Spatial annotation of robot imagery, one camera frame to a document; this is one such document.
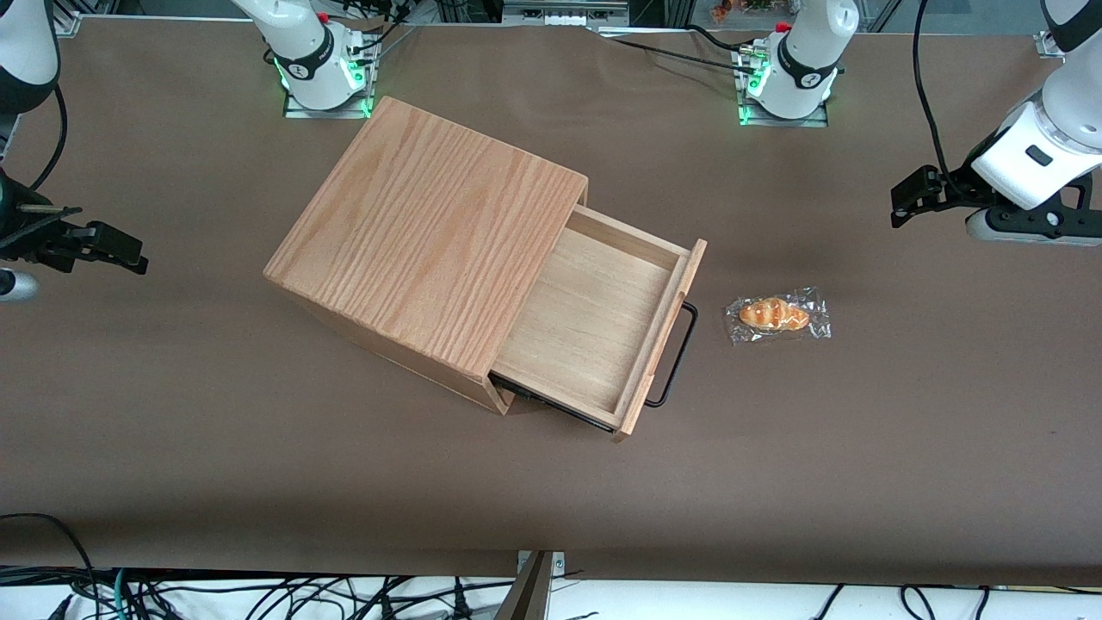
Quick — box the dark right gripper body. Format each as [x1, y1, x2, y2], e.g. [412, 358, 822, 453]
[0, 168, 84, 273]

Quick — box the wooden drawer with black handle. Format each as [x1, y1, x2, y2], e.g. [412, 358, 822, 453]
[488, 204, 709, 443]

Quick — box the oak wooden drawer cabinet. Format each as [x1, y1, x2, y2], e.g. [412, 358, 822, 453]
[263, 96, 590, 416]

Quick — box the bread roll in clear wrapper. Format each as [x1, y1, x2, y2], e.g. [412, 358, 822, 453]
[725, 287, 833, 347]

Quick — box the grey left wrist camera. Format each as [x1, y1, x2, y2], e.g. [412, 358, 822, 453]
[963, 177, 1102, 249]

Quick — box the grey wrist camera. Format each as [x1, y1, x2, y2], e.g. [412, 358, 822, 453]
[963, 177, 1102, 249]
[0, 269, 41, 303]

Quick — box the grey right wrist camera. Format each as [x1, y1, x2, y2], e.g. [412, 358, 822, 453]
[0, 269, 41, 303]

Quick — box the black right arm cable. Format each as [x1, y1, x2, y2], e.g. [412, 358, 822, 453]
[30, 84, 70, 192]

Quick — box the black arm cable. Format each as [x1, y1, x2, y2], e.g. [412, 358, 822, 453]
[910, 0, 953, 176]
[30, 84, 70, 192]

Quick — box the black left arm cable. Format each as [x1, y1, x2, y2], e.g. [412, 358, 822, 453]
[910, 0, 953, 176]

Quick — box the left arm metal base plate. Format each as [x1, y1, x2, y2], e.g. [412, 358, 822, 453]
[737, 47, 831, 129]

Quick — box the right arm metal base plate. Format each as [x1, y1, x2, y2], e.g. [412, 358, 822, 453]
[282, 39, 377, 121]

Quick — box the short black cable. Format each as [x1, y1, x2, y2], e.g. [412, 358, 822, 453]
[686, 23, 744, 51]

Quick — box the black looped cable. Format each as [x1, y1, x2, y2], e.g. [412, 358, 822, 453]
[0, 512, 101, 620]

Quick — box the long black cable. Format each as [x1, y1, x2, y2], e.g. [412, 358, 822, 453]
[592, 30, 758, 71]

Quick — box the black base cable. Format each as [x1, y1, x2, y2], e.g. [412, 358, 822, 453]
[343, 0, 416, 54]

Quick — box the aluminium frame rail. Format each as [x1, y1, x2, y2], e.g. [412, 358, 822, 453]
[502, 0, 632, 28]

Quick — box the small metal bracket plate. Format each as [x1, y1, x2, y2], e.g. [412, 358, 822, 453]
[517, 550, 566, 580]

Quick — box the brown wedge post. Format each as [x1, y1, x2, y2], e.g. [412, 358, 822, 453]
[494, 551, 553, 620]

